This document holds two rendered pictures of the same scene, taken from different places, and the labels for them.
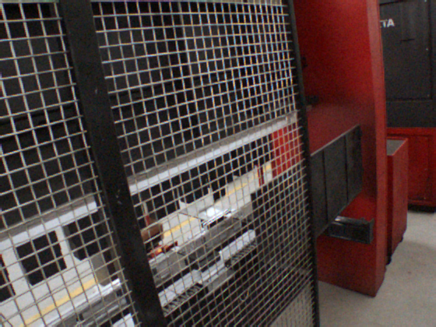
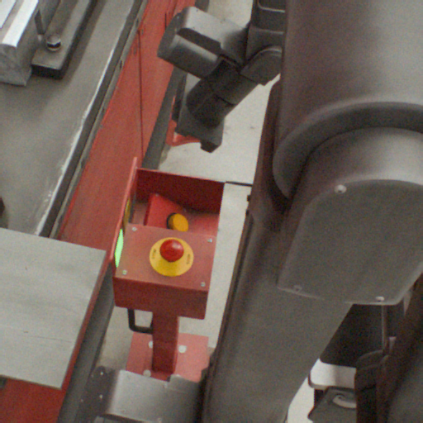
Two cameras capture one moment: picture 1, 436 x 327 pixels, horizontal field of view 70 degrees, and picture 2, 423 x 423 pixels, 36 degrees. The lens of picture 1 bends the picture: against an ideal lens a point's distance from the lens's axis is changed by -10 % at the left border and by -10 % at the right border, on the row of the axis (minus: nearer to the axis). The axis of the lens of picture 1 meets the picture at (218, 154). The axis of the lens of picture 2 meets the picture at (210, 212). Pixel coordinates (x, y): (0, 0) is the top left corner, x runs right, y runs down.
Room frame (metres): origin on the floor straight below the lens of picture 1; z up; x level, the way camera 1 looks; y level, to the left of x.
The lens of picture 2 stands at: (2.27, 0.15, 1.74)
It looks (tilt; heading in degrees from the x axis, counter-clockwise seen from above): 58 degrees down; 141
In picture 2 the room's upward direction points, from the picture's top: 8 degrees clockwise
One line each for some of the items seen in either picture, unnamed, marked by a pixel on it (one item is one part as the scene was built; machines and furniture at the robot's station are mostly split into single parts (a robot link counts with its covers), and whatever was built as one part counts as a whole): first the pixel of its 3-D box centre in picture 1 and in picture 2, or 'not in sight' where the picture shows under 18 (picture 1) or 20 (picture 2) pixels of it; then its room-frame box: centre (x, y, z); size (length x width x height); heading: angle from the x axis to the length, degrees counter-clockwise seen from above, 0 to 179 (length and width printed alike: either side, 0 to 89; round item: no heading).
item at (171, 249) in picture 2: not in sight; (171, 253); (1.84, 0.43, 0.79); 0.04 x 0.04 x 0.04
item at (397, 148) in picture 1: (371, 199); not in sight; (2.58, -1.26, 0.50); 0.50 x 0.50 x 1.00; 45
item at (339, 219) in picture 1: (321, 221); not in sight; (1.81, -0.55, 0.81); 0.64 x 0.08 x 0.14; 45
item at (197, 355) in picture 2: not in sight; (175, 371); (1.82, 0.48, 0.06); 0.25 x 0.20 x 0.12; 50
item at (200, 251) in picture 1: (191, 253); not in sight; (1.36, 0.20, 1.01); 0.26 x 0.12 x 0.05; 45
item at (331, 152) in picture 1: (322, 191); not in sight; (1.57, -0.49, 1.12); 1.13 x 0.02 x 0.44; 135
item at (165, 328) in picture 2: not in sight; (166, 320); (1.80, 0.45, 0.39); 0.05 x 0.05 x 0.54; 50
